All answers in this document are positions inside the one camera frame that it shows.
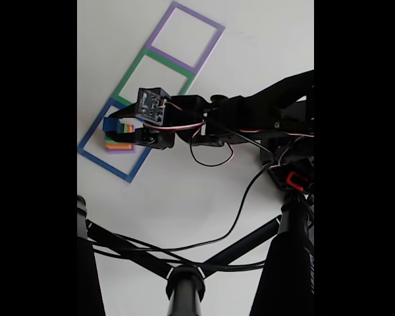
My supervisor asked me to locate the orange block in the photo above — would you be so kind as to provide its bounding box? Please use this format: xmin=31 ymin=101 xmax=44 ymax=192
xmin=105 ymin=124 xmax=134 ymax=149

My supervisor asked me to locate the black tripod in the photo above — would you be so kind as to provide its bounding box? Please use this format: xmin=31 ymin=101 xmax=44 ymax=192
xmin=77 ymin=194 xmax=315 ymax=316

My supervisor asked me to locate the small blue cube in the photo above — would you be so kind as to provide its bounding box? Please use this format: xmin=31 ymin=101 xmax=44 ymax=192
xmin=102 ymin=117 xmax=122 ymax=133

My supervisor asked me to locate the green cube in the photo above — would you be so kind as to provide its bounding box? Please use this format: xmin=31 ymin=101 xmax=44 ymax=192
xmin=103 ymin=122 xmax=128 ymax=143

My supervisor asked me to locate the large purple block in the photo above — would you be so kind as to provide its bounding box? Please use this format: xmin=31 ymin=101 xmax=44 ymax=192
xmin=105 ymin=141 xmax=136 ymax=155

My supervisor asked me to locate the green square frame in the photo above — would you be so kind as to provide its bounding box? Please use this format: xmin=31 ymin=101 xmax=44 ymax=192
xmin=111 ymin=48 xmax=196 ymax=128

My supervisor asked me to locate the red clamp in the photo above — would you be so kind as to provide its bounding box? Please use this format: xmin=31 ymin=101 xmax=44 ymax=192
xmin=285 ymin=171 xmax=309 ymax=188

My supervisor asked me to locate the blue square frame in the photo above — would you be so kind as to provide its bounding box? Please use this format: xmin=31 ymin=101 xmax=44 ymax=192
xmin=78 ymin=98 xmax=165 ymax=184

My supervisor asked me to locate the purple square frame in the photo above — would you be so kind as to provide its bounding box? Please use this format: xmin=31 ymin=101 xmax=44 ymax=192
xmin=145 ymin=1 xmax=225 ymax=75

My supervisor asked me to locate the servo wire loop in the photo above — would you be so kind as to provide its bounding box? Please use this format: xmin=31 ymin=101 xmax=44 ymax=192
xmin=189 ymin=124 xmax=234 ymax=167

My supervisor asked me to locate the black cable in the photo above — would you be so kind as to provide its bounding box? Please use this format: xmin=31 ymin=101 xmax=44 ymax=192
xmin=92 ymin=121 xmax=274 ymax=261
xmin=88 ymin=230 xmax=269 ymax=273

